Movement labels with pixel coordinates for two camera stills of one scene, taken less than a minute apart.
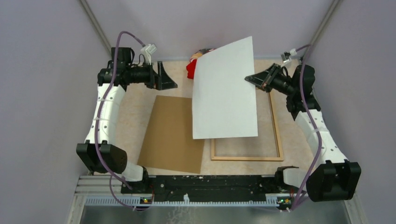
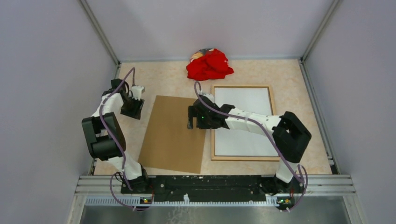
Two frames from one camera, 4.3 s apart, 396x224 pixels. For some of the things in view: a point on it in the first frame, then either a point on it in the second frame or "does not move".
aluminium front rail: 103,191 does not move
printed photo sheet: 224,102 → 233,142
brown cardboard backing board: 168,143 does not move
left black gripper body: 144,73 → 132,108
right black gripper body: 282,83 → 203,122
